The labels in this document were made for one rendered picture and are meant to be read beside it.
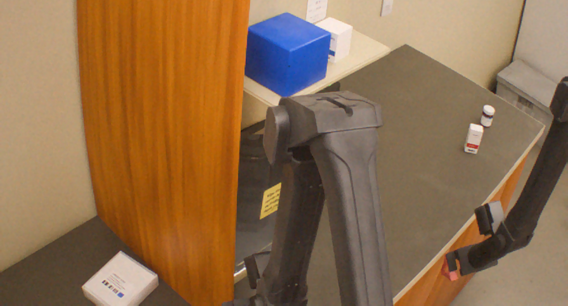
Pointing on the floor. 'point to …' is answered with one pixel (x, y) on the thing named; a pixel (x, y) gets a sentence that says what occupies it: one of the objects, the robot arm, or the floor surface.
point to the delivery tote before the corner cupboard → (528, 92)
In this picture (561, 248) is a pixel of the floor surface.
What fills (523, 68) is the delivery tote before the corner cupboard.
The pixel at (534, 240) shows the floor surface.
